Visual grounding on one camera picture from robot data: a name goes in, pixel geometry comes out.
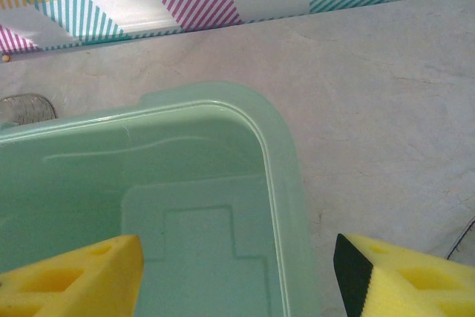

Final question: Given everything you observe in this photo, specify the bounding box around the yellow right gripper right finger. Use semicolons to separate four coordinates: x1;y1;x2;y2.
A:
332;232;475;317

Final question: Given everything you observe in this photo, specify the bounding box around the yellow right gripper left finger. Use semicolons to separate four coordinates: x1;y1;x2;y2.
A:
0;234;145;317

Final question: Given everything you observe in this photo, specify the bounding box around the grey tinted glass plate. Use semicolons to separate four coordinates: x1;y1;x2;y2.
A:
0;93;59;127

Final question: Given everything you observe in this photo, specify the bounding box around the green plastic bin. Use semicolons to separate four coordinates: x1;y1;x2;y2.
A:
0;79;322;317

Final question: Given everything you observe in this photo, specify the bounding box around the thin black cable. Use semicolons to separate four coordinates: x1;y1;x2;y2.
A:
445;215;475;261

